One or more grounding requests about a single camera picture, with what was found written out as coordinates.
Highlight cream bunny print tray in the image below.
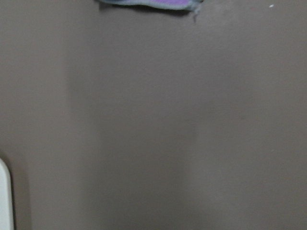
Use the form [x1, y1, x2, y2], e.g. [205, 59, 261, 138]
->
[0, 160, 14, 230]

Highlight grey folded cloth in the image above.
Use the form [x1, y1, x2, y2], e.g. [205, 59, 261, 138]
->
[95, 0, 203, 19]

